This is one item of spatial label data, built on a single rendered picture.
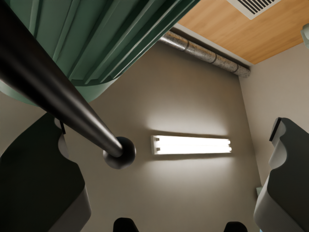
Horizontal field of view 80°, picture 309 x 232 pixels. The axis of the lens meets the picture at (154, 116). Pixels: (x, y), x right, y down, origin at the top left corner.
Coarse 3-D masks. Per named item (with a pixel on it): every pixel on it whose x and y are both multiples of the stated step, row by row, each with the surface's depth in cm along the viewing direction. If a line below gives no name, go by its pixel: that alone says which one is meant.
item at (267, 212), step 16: (272, 128) 12; (288, 128) 10; (288, 144) 8; (304, 144) 8; (272, 160) 9; (288, 160) 8; (304, 160) 8; (272, 176) 7; (288, 176) 7; (304, 176) 7; (272, 192) 6; (288, 192) 6; (304, 192) 6; (256, 208) 7; (272, 208) 6; (288, 208) 6; (304, 208) 6; (272, 224) 6; (288, 224) 6; (304, 224) 5
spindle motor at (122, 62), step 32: (32, 0) 10; (64, 0) 10; (96, 0) 10; (128, 0) 10; (160, 0) 10; (192, 0) 11; (32, 32) 11; (64, 32) 11; (96, 32) 11; (128, 32) 12; (160, 32) 14; (64, 64) 15; (96, 64) 15; (128, 64) 20; (96, 96) 25
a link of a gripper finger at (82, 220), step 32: (32, 128) 9; (64, 128) 11; (0, 160) 7; (32, 160) 7; (64, 160) 7; (0, 192) 6; (32, 192) 6; (64, 192) 6; (0, 224) 5; (32, 224) 5; (64, 224) 6
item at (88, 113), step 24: (0, 0) 4; (0, 24) 4; (0, 48) 4; (24, 48) 4; (0, 72) 4; (24, 72) 5; (48, 72) 5; (24, 96) 6; (48, 96) 6; (72, 96) 7; (72, 120) 8; (96, 120) 10; (96, 144) 12; (120, 144) 17; (120, 168) 19
